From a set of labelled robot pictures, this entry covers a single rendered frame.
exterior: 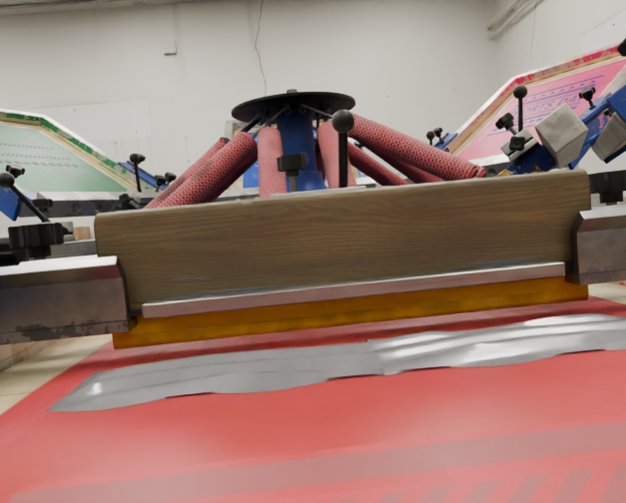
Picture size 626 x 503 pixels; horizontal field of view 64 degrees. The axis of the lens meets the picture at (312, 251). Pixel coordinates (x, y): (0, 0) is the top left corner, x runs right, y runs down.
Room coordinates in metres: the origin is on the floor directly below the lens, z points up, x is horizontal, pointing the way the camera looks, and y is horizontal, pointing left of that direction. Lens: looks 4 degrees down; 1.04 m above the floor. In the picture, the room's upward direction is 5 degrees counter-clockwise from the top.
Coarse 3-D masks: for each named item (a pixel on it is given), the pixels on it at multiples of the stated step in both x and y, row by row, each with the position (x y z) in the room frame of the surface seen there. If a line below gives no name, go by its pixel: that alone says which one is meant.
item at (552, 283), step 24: (456, 288) 0.37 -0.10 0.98; (480, 288) 0.37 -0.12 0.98; (504, 288) 0.37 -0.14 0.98; (528, 288) 0.37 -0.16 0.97; (552, 288) 0.37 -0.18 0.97; (216, 312) 0.36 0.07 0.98; (240, 312) 0.36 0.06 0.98; (264, 312) 0.36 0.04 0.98; (288, 312) 0.36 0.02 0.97; (312, 312) 0.36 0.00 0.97; (336, 312) 0.36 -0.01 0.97
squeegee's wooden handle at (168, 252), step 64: (384, 192) 0.36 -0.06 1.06; (448, 192) 0.36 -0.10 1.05; (512, 192) 0.36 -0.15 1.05; (576, 192) 0.36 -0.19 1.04; (128, 256) 0.35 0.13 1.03; (192, 256) 0.35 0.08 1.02; (256, 256) 0.35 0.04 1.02; (320, 256) 0.35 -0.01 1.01; (384, 256) 0.35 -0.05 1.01; (448, 256) 0.36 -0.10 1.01; (512, 256) 0.36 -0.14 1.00
